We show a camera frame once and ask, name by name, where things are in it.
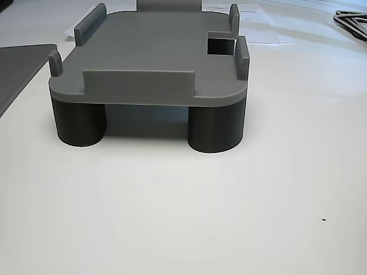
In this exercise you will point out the grey holder with black legs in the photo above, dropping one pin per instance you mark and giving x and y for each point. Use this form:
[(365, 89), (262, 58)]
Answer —
[(149, 46)]

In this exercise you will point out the white paper sheet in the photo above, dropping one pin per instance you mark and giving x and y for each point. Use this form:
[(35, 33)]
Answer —
[(72, 28), (262, 31)]

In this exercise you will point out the grey flat tray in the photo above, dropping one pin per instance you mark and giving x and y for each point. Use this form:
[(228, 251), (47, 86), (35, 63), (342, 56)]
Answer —
[(17, 68)]

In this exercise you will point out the black flat frame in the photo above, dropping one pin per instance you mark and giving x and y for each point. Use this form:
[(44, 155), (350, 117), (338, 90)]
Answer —
[(354, 26)]

